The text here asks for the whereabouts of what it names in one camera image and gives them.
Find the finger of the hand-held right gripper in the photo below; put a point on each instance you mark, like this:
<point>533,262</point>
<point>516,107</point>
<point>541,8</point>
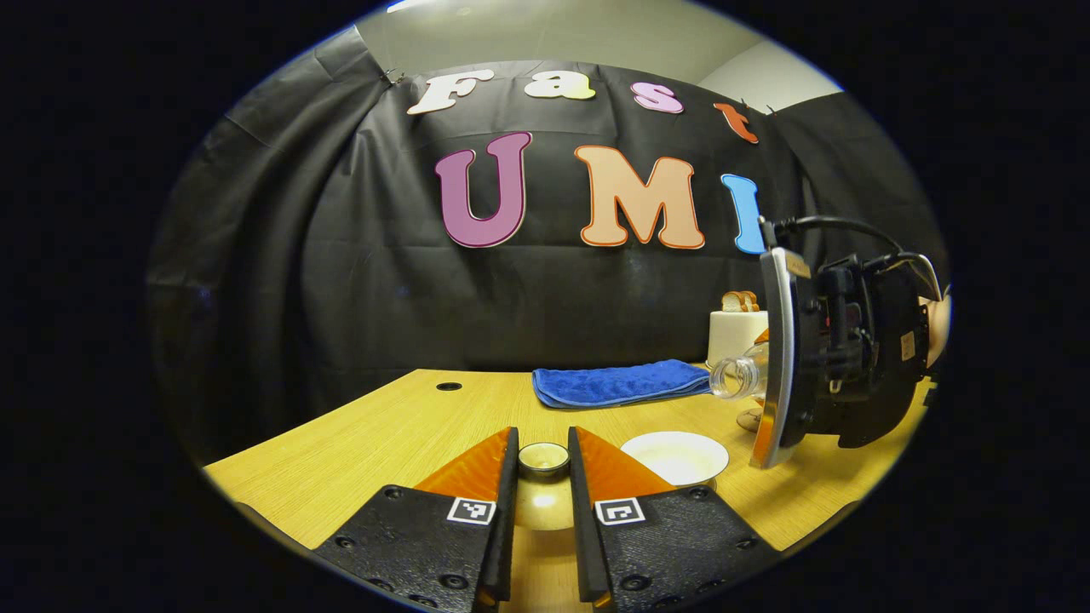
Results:
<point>783,358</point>

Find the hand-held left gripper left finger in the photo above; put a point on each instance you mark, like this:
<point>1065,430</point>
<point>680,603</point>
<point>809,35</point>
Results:
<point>504,528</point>

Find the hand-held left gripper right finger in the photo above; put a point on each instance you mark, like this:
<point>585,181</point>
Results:
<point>583,536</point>

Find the clear plastic water bottle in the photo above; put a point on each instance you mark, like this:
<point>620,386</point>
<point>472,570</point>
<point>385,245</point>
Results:
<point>737,377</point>

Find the round wooden coaster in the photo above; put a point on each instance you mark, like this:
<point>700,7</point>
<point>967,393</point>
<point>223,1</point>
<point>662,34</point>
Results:
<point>749,420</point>

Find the cream ceramic teacup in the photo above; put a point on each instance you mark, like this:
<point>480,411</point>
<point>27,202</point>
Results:
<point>673,455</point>

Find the white toaster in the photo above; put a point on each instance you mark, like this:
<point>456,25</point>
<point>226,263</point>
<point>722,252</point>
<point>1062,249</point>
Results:
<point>732,336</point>

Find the blue folded towel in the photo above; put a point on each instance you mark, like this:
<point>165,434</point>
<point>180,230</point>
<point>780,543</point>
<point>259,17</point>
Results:
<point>613,383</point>

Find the black backdrop cloth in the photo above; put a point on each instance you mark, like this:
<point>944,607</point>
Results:
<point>511,306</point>

